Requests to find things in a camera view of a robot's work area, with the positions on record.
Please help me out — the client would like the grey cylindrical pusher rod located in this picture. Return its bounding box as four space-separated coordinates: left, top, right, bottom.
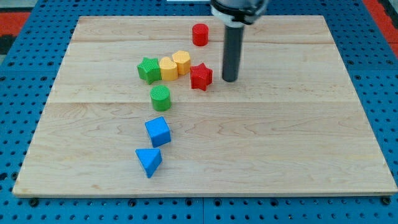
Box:
222 26 244 82

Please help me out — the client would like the green cylinder block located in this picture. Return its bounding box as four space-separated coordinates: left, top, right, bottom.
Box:
150 85 171 111

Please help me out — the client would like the red star block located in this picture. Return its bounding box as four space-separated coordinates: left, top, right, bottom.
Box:
190 63 213 91

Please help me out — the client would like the green star block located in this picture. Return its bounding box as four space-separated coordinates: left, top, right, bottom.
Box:
137 57 162 85

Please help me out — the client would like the red cylinder block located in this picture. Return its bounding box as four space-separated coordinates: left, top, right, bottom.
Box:
192 23 209 47

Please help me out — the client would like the yellow hexagon block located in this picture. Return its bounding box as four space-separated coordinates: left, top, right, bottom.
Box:
172 50 191 75

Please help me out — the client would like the yellow heart block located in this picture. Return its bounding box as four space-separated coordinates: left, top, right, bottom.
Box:
159 57 178 81

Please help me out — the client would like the light wooden board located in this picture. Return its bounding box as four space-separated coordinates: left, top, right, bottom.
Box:
13 16 397 198

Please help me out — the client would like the blue cube block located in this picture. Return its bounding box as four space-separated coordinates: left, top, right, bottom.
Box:
144 116 171 147

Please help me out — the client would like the blue triangle block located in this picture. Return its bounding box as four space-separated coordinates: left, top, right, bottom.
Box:
135 148 162 179

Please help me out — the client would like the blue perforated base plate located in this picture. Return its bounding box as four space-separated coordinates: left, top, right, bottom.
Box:
1 1 397 223

